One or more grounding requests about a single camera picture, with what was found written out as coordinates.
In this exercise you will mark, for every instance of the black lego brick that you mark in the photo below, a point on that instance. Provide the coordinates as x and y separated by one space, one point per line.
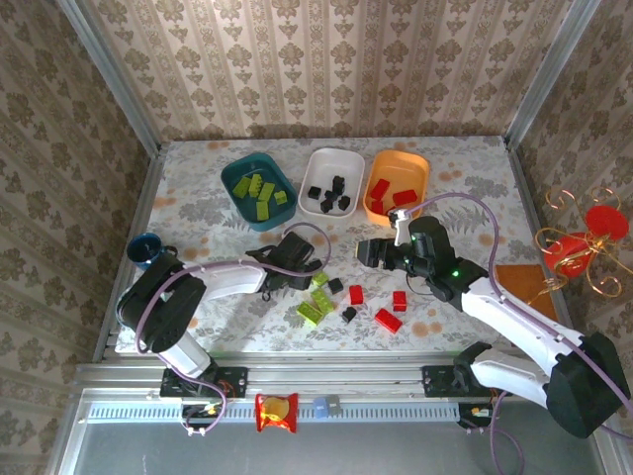
329 196
335 284
349 313
340 189
315 192
326 206
338 180
344 201

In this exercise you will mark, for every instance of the small green lego brick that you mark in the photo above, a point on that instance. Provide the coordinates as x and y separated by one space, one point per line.
280 197

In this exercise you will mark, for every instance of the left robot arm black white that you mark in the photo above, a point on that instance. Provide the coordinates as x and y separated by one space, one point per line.
163 307

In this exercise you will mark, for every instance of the teal plastic container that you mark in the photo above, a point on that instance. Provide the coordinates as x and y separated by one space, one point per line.
232 205

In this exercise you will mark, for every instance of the orange plastic container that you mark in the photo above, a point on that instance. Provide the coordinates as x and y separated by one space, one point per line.
400 170

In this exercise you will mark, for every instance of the white plastic container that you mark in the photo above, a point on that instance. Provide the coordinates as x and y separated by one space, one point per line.
332 163

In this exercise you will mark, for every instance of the orange rectangular mat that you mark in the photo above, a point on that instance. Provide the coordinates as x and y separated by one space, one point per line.
524 282

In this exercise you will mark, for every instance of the small blue block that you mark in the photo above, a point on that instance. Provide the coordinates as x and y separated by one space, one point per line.
320 407

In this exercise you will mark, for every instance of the small grey block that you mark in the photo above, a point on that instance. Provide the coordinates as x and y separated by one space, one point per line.
334 405

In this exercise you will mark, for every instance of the floral table cover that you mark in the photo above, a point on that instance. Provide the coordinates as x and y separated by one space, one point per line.
198 163

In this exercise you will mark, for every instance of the red snack bag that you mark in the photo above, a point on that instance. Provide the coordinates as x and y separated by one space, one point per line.
277 413

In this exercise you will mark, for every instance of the dark blue enamel mug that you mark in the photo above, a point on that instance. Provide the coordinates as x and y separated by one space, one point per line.
143 247

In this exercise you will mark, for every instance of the grey metal lower shelf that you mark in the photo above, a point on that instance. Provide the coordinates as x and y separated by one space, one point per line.
346 450

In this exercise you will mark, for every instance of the red and gold ornament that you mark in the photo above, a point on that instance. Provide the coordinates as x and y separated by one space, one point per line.
604 222

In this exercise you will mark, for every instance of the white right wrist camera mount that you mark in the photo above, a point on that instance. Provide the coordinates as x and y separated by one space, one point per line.
400 225

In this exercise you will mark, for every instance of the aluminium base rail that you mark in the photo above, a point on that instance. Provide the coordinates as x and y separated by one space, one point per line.
336 376

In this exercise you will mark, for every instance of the aluminium table side rail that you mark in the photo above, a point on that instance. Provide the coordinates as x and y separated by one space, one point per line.
526 198
147 193

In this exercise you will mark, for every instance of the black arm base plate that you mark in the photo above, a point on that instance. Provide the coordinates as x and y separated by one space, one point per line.
435 381
237 381

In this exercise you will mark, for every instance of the aluminium frame post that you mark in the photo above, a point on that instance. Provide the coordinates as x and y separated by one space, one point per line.
550 74
113 74

